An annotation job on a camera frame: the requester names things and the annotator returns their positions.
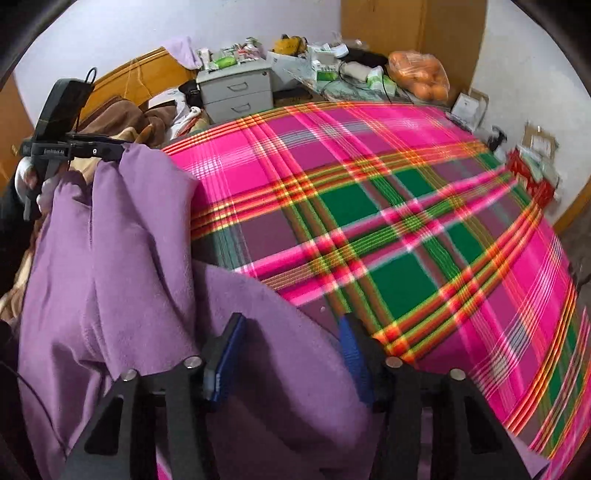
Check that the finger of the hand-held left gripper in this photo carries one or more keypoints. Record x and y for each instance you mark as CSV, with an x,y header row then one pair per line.
x,y
108,151

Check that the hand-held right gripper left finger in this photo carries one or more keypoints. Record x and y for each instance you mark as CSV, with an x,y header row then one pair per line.
x,y
226,364

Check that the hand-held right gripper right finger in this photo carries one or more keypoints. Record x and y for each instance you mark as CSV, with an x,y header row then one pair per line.
x,y
358,364

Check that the purple fleece sweater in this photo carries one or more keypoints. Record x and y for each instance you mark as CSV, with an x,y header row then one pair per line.
x,y
138,277

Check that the person's left hand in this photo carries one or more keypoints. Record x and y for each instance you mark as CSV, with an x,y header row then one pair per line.
x,y
25,177

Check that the brown blanket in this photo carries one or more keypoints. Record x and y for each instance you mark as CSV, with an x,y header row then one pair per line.
x,y
111,120

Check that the wooden headboard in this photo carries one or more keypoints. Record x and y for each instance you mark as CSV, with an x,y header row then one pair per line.
x,y
134,78

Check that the light purple cloth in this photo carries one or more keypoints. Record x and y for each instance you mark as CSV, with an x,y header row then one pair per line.
x,y
184,50

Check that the grey drawer cabinet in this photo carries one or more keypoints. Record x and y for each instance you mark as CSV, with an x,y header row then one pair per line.
x,y
235,92

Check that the pink green plaid bed sheet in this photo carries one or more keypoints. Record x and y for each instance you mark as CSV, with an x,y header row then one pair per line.
x,y
415,230

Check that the green bottle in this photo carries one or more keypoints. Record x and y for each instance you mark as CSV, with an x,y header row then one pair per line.
x,y
225,62

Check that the white carton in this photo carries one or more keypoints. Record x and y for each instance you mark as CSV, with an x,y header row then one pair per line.
x,y
286,69

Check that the yellow bag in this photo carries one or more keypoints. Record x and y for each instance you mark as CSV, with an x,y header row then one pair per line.
x,y
288,46

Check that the green white box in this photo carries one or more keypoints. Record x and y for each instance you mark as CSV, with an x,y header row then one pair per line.
x,y
325,74

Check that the folding table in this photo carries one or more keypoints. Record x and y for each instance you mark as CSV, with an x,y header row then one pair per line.
x,y
351,94

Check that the red box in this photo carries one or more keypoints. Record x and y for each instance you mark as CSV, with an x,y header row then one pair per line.
x,y
531,180

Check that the black clamp tool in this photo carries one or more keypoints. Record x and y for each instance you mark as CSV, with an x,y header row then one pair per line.
x,y
498,137

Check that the black cloth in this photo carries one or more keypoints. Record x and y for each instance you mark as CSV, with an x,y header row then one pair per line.
x,y
364,56

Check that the small white box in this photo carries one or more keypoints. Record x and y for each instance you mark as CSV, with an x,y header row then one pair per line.
x,y
468,108

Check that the green tissue pack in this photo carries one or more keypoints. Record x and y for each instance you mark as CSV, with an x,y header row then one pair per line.
x,y
381,81

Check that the open cardboard box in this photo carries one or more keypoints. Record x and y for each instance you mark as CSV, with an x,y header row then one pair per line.
x,y
540,141

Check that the bag of oranges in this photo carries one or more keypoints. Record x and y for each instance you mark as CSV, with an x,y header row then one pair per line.
x,y
420,76

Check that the wooden wardrobe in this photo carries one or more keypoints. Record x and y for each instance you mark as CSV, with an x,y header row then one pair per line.
x,y
392,23

